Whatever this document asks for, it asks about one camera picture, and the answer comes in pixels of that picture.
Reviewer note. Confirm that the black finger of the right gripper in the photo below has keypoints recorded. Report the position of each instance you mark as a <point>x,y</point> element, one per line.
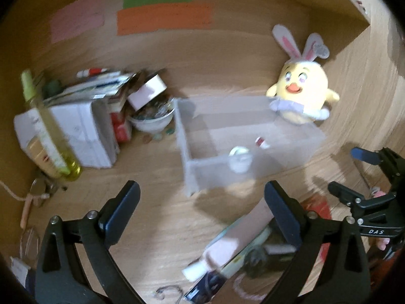
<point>359,206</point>

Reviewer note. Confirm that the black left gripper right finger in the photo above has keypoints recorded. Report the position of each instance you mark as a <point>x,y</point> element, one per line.
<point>345,276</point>

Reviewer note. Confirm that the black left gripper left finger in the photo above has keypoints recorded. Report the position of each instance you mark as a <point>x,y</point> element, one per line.
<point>60,276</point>

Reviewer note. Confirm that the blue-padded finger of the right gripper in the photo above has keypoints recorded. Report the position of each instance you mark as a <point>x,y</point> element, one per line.
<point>390,162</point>

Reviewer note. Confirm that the red packet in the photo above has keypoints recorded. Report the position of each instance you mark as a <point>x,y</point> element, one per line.
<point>319,204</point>

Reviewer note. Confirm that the small white jar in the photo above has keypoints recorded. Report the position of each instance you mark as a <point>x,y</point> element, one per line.
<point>240,159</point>

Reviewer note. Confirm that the pink tube with white cap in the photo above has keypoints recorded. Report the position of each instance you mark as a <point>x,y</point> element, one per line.
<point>237,237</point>

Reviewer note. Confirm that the black Max staples box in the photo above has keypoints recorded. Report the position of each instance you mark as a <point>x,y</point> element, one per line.
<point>206,288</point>

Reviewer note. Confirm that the white green Ninino tube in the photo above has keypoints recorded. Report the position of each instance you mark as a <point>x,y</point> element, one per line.
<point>238,261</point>

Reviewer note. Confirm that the right hand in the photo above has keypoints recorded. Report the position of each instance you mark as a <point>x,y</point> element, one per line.
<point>381,243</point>

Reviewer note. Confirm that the yellow chick bunny plush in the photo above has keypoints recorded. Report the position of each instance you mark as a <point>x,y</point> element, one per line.
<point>301,93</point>

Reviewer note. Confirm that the yellow-green spray bottle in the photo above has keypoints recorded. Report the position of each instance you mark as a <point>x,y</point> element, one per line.
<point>49,148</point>

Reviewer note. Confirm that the clear plastic storage bin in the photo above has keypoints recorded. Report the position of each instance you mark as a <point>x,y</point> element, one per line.
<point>208,128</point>

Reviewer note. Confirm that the white paper boxes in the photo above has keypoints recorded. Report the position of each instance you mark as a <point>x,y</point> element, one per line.
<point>89,131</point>

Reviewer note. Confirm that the red box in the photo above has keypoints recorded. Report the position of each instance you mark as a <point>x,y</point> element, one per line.
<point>121,126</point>

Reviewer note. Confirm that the white bowl of marbles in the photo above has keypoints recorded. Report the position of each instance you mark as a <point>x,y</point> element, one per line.
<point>153,117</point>

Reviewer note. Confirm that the stack of papers and books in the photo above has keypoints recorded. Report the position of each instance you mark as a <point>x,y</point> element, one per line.
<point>109,85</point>

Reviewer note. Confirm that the small pink white box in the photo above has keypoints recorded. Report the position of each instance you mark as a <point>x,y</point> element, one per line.
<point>147,92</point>

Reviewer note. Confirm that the orange sticky note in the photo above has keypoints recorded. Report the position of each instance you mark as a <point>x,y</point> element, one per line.
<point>169,16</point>

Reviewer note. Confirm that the pink sticky note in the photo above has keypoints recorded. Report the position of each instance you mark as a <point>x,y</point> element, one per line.
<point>75,19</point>

